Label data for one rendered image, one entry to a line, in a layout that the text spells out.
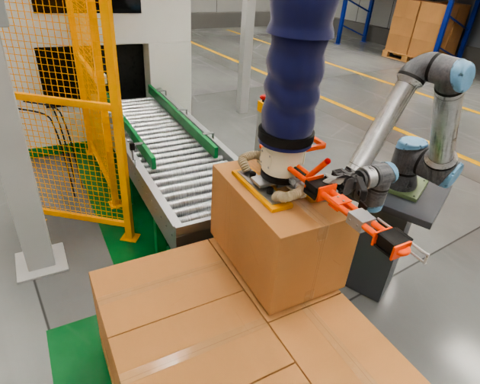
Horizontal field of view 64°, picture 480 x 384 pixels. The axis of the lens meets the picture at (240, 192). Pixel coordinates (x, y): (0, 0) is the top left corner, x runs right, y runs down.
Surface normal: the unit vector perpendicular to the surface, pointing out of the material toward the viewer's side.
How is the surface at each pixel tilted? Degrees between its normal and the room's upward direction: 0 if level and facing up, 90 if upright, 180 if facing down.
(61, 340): 0
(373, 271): 90
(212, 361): 0
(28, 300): 0
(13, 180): 90
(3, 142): 90
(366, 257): 90
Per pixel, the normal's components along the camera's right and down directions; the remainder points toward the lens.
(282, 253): 0.46, 0.49
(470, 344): 0.07, -0.85
